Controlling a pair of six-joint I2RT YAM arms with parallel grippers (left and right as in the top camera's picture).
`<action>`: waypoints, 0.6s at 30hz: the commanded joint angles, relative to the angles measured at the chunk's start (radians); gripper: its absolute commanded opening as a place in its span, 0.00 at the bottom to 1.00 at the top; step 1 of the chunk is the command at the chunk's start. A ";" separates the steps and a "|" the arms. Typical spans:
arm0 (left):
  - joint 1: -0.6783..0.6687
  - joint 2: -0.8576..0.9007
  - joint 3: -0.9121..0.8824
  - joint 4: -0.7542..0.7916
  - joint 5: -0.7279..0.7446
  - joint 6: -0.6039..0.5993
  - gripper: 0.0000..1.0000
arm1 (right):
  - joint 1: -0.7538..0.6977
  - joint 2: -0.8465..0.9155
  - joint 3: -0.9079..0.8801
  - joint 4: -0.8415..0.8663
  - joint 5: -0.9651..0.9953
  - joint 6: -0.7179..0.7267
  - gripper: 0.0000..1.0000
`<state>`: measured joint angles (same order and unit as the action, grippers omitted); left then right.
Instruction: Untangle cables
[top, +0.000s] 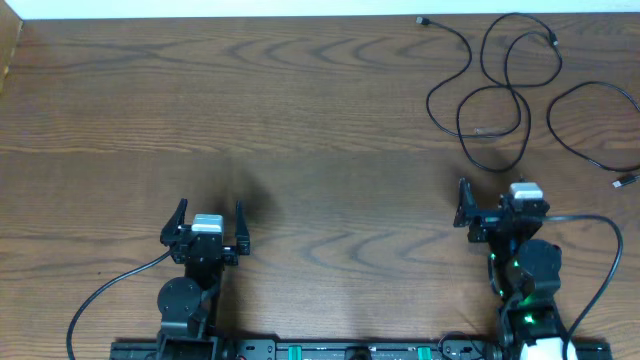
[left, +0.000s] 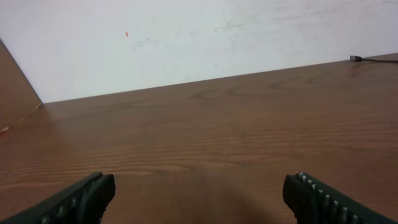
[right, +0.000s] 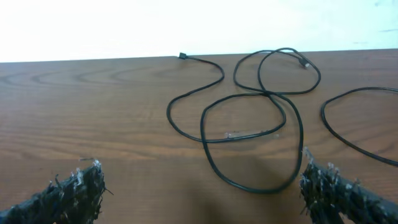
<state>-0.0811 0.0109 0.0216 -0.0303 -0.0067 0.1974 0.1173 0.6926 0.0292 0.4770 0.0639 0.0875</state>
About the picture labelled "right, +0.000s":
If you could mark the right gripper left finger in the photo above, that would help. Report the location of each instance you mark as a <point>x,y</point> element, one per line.
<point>76,199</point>

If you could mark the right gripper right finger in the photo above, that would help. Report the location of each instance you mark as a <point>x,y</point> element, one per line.
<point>331,198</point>

